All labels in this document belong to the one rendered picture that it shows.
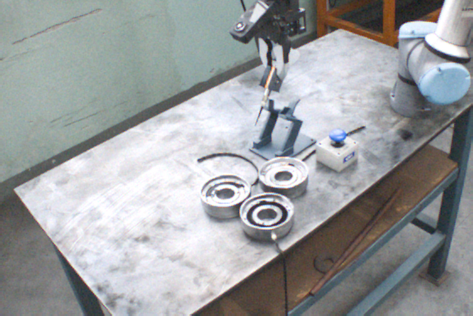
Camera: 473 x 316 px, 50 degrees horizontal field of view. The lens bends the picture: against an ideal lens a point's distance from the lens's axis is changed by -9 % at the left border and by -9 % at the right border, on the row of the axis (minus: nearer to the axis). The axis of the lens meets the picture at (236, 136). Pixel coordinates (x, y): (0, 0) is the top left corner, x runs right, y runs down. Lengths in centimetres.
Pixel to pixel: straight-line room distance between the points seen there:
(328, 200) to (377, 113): 37
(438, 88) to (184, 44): 192
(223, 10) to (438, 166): 174
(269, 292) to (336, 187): 31
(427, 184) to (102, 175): 90
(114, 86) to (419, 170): 165
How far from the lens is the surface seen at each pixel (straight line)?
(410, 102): 142
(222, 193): 117
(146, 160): 133
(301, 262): 137
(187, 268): 104
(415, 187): 160
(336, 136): 121
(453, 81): 125
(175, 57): 293
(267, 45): 118
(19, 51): 250
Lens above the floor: 156
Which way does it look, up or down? 34 degrees down
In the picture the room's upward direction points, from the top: 6 degrees counter-clockwise
